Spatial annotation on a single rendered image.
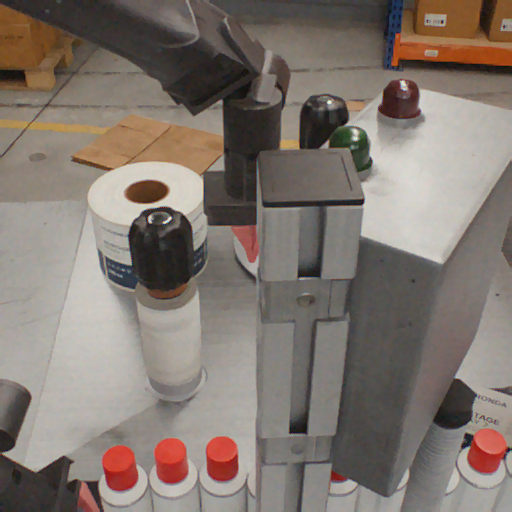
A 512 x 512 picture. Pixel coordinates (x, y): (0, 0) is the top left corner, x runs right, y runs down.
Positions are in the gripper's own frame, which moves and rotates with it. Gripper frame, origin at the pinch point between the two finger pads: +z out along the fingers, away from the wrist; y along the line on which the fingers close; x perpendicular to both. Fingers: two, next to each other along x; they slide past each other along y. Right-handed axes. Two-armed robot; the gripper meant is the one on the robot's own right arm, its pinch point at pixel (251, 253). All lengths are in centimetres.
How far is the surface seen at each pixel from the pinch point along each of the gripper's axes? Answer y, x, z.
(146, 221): 12.5, -8.2, 1.1
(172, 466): 8.9, 20.3, 10.3
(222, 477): 4.0, 20.4, 12.5
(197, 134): 14, -244, 122
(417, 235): -5.7, 34.8, -29.4
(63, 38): 96, -349, 111
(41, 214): 42, -60, 37
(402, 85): -7.4, 23.3, -31.4
